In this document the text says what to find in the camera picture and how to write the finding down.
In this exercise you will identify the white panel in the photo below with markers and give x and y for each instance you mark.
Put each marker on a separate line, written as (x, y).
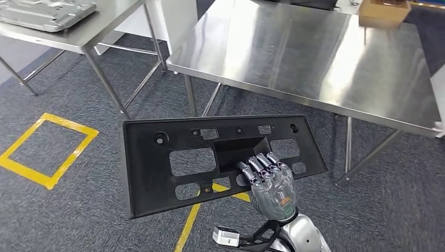
(439, 97)

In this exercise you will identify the white cabinet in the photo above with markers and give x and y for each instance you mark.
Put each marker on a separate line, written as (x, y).
(174, 21)

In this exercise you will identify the cardboard box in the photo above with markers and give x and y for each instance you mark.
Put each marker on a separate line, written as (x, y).
(382, 14)

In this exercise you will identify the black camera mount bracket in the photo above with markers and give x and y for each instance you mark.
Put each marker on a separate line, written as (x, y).
(248, 240)

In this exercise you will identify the stainless steel workbench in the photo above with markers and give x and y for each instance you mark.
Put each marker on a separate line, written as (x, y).
(295, 52)

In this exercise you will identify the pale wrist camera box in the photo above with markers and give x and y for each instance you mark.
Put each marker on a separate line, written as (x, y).
(226, 237)

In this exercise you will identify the black license plate bracket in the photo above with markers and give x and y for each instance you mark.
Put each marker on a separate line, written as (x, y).
(146, 167)

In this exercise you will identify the stainless steel table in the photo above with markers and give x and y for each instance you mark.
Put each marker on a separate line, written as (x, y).
(87, 31)

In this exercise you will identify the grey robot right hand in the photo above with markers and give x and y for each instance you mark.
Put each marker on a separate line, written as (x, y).
(274, 194)

